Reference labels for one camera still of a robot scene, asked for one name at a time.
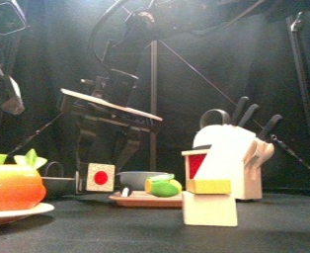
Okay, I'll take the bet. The diagonal metal frame rod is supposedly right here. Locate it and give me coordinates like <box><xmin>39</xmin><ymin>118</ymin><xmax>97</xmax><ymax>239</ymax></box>
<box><xmin>157</xmin><ymin>39</ymin><xmax>310</xmax><ymax>181</ymax></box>

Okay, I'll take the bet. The red dot card block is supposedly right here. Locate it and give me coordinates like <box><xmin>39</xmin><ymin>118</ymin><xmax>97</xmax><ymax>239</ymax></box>
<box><xmin>85</xmin><ymin>162</ymin><xmax>117</xmax><ymax>193</ymax></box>

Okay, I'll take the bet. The black knife handle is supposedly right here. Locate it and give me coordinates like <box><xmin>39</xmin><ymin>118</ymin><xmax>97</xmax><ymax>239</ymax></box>
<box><xmin>256</xmin><ymin>114</ymin><xmax>284</xmax><ymax>141</ymax></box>
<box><xmin>237</xmin><ymin>103</ymin><xmax>260</xmax><ymax>128</ymax></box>
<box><xmin>229</xmin><ymin>95</ymin><xmax>250</xmax><ymax>127</ymax></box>

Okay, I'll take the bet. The green yellow toy roll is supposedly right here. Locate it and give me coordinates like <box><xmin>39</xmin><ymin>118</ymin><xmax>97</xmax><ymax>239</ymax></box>
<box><xmin>144</xmin><ymin>173</ymin><xmax>182</xmax><ymax>199</ymax></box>

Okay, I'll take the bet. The wooden tray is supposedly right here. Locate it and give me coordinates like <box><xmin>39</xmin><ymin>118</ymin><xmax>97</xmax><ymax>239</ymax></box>
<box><xmin>107</xmin><ymin>190</ymin><xmax>184</xmax><ymax>209</ymax></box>

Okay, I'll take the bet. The small grey pot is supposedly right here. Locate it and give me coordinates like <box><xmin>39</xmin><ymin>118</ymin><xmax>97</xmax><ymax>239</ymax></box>
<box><xmin>41</xmin><ymin>160</ymin><xmax>79</xmax><ymax>199</ymax></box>

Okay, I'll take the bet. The red faced wooden box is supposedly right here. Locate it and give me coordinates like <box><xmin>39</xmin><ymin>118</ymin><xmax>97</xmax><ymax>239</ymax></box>
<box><xmin>180</xmin><ymin>148</ymin><xmax>212</xmax><ymax>181</ymax></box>

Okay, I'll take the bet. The dark metal frame post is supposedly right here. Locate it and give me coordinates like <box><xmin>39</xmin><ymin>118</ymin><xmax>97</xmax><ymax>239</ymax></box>
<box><xmin>284</xmin><ymin>11</ymin><xmax>310</xmax><ymax>149</ymax></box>

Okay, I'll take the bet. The small black white sushi piece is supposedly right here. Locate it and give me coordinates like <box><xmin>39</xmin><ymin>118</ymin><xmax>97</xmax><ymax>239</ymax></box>
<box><xmin>119</xmin><ymin>186</ymin><xmax>134</xmax><ymax>199</ymax></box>

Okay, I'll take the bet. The white plate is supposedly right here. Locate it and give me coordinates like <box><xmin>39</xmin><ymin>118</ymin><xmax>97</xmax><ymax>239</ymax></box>
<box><xmin>0</xmin><ymin>202</ymin><xmax>55</xmax><ymax>228</ymax></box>

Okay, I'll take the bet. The white wooden block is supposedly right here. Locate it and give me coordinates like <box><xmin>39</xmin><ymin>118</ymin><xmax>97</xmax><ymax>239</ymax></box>
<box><xmin>180</xmin><ymin>190</ymin><xmax>240</xmax><ymax>228</ymax></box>

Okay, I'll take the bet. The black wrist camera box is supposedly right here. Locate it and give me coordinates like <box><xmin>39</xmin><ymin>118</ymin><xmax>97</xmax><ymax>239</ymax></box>
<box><xmin>0</xmin><ymin>0</ymin><xmax>29</xmax><ymax>37</ymax></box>

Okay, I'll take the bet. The thin diagonal rod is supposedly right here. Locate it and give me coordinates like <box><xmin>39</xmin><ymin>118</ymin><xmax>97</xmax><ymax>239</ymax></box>
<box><xmin>5</xmin><ymin>113</ymin><xmax>66</xmax><ymax>156</ymax></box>

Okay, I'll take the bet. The vertical metal frame pole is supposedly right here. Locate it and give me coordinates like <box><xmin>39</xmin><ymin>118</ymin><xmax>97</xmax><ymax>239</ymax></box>
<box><xmin>149</xmin><ymin>39</ymin><xmax>157</xmax><ymax>172</ymax></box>

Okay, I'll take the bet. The grey bowl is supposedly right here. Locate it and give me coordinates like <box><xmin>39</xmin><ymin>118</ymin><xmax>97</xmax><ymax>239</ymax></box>
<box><xmin>115</xmin><ymin>170</ymin><xmax>169</xmax><ymax>192</ymax></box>

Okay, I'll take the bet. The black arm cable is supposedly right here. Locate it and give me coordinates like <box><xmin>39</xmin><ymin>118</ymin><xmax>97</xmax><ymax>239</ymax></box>
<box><xmin>87</xmin><ymin>0</ymin><xmax>133</xmax><ymax>65</ymax></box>

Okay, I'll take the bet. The black scissors handle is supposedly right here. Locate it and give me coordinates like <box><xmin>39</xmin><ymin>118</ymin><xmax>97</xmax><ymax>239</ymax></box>
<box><xmin>198</xmin><ymin>108</ymin><xmax>232</xmax><ymax>130</ymax></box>

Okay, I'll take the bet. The yellow block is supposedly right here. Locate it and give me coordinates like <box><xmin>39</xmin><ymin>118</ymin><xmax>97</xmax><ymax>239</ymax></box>
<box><xmin>185</xmin><ymin>179</ymin><xmax>232</xmax><ymax>195</ymax></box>

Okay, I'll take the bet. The orange toy fruit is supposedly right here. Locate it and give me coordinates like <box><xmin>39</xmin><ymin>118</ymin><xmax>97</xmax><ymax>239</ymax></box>
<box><xmin>0</xmin><ymin>164</ymin><xmax>47</xmax><ymax>212</ymax></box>

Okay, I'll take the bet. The white knife block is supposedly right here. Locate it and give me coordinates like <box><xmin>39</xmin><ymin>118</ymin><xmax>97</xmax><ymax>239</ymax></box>
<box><xmin>190</xmin><ymin>123</ymin><xmax>276</xmax><ymax>202</ymax></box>

